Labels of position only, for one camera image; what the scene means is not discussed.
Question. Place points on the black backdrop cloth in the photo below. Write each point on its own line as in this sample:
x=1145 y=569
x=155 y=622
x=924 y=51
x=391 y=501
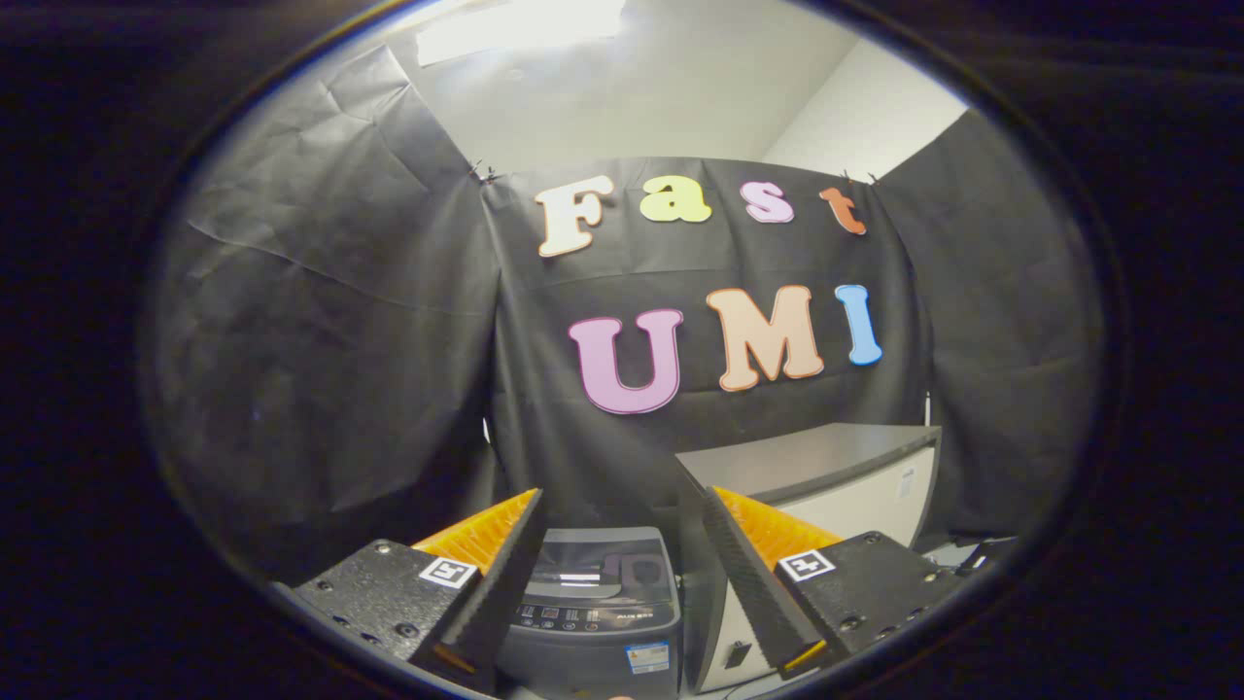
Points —
x=340 y=340

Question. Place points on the white cabinet with grey top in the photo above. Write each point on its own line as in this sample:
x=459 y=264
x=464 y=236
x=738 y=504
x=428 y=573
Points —
x=807 y=462

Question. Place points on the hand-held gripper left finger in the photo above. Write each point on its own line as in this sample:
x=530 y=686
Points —
x=505 y=574

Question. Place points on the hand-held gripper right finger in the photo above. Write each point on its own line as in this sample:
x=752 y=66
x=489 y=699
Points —
x=743 y=574

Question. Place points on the dark grey washing machine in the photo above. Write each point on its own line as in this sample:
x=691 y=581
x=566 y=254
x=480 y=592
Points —
x=583 y=651

